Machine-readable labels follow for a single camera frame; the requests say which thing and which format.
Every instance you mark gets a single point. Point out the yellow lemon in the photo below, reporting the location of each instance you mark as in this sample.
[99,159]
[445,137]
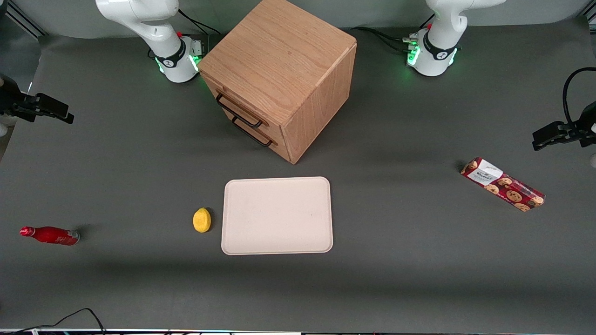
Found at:
[201,220]

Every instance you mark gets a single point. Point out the red drink bottle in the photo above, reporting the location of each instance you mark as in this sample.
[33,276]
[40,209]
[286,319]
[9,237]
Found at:
[51,235]

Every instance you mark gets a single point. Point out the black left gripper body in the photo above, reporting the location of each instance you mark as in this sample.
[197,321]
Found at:
[585,122]

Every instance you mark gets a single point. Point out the red cookie box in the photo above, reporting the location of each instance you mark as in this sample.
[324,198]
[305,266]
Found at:
[505,185]

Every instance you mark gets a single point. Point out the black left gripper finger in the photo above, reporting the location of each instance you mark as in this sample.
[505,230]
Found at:
[547,143]
[549,131]

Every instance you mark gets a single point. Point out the aluminium frame profile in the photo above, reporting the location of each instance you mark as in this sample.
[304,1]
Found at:
[23,18]

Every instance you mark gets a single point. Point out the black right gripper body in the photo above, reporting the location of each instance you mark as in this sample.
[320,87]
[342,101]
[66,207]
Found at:
[10,99]

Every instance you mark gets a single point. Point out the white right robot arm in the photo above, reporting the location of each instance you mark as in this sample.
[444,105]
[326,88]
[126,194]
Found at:
[158,28]

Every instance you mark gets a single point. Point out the oak wooden drawer cabinet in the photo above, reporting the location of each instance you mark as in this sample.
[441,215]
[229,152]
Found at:
[284,56]

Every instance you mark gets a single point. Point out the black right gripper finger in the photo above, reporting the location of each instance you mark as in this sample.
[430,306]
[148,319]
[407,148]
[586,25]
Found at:
[50,103]
[63,117]

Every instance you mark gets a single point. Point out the white plastic stand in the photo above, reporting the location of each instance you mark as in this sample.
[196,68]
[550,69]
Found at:
[3,130]

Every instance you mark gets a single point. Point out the beige rectangular tray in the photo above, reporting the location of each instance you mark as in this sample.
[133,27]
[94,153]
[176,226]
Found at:
[277,216]

